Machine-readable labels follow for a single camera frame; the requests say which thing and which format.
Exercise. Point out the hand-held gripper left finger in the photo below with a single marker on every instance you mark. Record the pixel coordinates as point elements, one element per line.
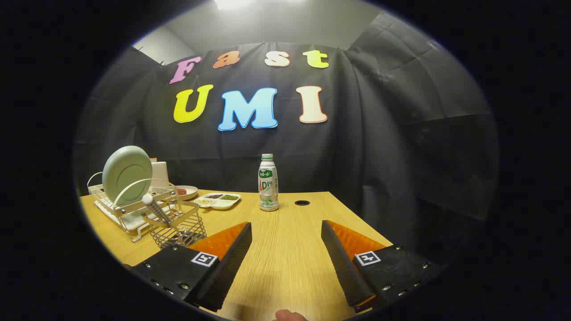
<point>232,263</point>

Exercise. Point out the black backdrop cloth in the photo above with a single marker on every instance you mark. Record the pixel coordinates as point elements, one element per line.
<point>379,147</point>

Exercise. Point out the green beans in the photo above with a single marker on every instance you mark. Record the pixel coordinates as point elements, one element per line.
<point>229,197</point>

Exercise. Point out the white toaster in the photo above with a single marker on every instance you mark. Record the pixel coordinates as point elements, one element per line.
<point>160,174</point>

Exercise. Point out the pale green plate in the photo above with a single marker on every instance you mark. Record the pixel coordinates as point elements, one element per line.
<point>127,174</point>

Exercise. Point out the yellow beans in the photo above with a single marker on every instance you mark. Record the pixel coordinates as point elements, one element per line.
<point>204,202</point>

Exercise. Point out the beige oval plate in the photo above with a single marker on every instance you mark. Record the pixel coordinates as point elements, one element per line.
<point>191,194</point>

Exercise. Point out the white divided tray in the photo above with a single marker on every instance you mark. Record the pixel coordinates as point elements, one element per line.
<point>221,204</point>

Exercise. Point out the white green-label drink bottle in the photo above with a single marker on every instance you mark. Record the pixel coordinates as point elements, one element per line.
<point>268,187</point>

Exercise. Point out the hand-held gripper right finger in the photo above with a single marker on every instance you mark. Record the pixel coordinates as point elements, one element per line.
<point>341,267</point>

